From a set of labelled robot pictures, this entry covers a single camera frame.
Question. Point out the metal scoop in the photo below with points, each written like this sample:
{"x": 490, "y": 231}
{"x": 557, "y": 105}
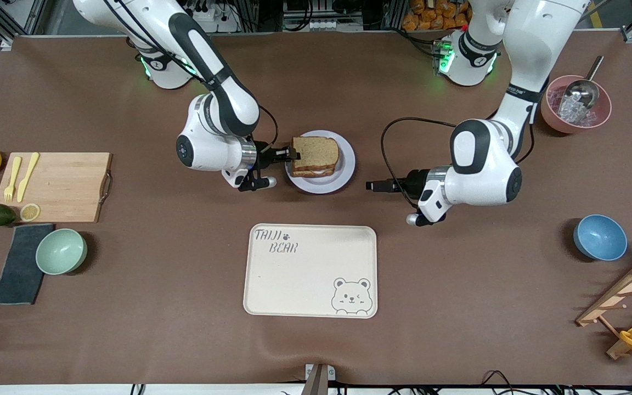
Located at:
{"x": 582, "y": 92}

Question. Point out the wooden cutting board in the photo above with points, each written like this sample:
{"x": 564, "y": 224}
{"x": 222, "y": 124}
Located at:
{"x": 63, "y": 186}

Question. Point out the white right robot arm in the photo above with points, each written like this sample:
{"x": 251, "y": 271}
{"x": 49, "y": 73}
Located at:
{"x": 212, "y": 55}

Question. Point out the cream bear print tray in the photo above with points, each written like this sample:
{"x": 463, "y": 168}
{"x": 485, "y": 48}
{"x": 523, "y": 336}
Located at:
{"x": 294, "y": 285}

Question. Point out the yellow plastic fork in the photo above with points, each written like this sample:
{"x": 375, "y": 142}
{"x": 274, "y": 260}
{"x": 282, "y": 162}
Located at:
{"x": 15, "y": 170}

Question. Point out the lemon slice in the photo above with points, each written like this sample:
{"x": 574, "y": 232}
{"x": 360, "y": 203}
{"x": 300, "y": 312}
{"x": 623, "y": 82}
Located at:
{"x": 30, "y": 212}

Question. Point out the pink bowl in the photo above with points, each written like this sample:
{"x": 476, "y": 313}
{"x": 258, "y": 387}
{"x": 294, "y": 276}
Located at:
{"x": 554, "y": 118}

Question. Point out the white power strip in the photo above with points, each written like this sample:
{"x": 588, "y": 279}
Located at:
{"x": 335, "y": 25}
{"x": 212, "y": 19}

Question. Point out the fried egg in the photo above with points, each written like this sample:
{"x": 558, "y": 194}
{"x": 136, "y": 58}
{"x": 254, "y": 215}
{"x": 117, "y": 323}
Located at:
{"x": 319, "y": 172}

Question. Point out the metal table edge bracket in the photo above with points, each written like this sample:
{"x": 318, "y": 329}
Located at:
{"x": 319, "y": 378}

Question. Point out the orange snack pile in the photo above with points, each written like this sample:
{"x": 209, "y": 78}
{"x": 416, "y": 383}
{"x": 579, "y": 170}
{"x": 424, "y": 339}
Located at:
{"x": 436, "y": 16}

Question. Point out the brown table mat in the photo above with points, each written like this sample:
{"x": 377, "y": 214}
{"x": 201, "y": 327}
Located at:
{"x": 458, "y": 274}

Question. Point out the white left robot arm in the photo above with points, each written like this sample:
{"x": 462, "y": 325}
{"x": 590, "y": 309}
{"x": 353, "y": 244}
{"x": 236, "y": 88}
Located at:
{"x": 486, "y": 164}

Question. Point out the blue bowl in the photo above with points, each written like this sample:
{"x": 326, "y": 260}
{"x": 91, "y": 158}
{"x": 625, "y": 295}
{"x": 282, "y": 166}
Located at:
{"x": 601, "y": 238}

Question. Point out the mint green bowl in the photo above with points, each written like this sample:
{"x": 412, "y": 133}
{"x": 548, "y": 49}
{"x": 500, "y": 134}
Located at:
{"x": 61, "y": 251}

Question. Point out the yellow plastic knife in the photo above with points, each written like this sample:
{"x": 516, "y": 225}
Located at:
{"x": 27, "y": 178}

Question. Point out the wooden rack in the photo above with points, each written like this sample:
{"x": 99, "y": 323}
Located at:
{"x": 623, "y": 288}

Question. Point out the dark grey cloth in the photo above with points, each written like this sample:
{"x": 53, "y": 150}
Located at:
{"x": 17, "y": 280}

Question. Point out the round pale lavender plate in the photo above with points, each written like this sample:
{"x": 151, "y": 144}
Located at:
{"x": 321, "y": 186}

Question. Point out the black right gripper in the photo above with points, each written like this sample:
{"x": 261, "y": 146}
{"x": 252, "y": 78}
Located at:
{"x": 264, "y": 156}

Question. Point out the plain brown bread slice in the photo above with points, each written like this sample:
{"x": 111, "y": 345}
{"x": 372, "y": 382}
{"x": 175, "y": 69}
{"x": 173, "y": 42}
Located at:
{"x": 316, "y": 151}

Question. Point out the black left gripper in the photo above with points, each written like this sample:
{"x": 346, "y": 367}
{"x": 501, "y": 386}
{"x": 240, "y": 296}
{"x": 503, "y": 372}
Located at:
{"x": 416, "y": 181}

